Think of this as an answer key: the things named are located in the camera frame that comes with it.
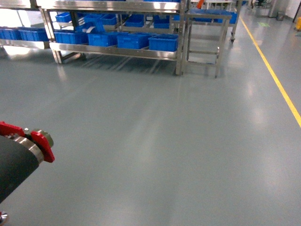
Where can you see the red and silver gripper body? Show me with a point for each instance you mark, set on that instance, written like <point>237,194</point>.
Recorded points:
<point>38,141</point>

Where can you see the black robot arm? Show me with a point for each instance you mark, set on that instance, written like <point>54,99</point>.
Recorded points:
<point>21,153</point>

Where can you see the stainless steel shelf rack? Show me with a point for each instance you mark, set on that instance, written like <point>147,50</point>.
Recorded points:
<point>98,16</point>

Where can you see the blue plastic bin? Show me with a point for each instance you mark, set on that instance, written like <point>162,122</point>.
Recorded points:
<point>102,39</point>
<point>133,40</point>
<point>164,42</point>
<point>71,37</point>

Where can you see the small stainless steel table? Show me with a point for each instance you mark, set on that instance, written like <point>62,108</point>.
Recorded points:
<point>204,38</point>

